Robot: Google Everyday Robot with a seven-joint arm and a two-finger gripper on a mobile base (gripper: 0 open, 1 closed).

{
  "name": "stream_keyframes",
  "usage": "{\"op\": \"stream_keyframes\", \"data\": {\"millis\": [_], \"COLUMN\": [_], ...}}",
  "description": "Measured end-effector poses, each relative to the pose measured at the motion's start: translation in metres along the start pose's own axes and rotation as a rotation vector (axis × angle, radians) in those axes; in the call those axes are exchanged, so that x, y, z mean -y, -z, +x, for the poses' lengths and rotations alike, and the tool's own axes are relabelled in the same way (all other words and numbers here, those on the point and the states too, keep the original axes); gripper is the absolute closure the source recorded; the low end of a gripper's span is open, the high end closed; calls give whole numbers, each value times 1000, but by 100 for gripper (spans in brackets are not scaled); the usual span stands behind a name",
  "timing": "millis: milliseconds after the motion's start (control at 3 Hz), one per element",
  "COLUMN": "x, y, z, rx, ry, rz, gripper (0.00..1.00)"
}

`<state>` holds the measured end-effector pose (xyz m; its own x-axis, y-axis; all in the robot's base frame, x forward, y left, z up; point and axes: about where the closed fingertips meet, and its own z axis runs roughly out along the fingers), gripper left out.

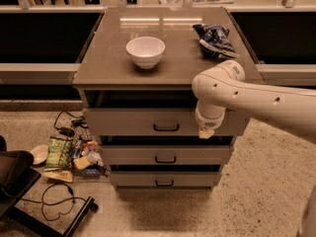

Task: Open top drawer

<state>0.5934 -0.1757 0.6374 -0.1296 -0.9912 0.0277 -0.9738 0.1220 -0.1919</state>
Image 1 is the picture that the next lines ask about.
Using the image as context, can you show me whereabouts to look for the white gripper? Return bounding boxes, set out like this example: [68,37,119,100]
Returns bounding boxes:
[196,112,224,139]

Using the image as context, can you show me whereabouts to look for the grey top drawer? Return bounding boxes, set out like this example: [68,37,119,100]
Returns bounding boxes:
[82,108,252,137]

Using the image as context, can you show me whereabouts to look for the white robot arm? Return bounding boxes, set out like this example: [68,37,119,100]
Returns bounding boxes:
[192,61,316,237]

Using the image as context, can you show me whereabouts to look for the grey drawer cabinet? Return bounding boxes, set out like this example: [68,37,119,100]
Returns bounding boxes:
[71,6,266,192]

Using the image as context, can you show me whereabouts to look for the grey middle drawer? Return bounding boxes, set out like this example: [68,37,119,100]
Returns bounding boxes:
[101,145,233,165]

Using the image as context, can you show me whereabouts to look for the blue chip bag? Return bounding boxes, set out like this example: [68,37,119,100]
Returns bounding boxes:
[193,24,239,58]

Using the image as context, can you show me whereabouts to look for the white bowl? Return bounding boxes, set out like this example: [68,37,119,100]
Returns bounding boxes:
[125,37,165,69]

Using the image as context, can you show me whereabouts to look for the yellow sponge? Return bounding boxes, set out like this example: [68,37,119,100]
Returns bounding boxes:
[73,156,93,170]

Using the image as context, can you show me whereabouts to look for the blue soda can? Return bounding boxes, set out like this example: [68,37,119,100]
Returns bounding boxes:
[71,139,82,159]

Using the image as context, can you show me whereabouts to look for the black power adapter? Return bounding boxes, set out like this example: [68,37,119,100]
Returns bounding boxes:
[59,126,75,137]

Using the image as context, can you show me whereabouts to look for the green chip bag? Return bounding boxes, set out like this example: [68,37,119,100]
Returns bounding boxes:
[44,136,72,171]

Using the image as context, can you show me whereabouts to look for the yellow snack bag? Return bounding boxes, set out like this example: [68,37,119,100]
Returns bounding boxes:
[42,170,73,183]

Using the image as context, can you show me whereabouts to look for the white plate on floor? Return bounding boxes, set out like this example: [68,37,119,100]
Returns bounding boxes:
[31,144,48,165]

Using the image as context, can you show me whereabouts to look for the black chair base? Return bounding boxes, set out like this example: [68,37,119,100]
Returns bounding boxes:
[0,136,98,237]

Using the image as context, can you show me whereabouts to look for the black wire floor basket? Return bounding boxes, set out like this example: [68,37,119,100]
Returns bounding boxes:
[70,126,107,178]

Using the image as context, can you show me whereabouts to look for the black cable on floor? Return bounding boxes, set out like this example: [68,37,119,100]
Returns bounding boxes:
[20,183,87,222]

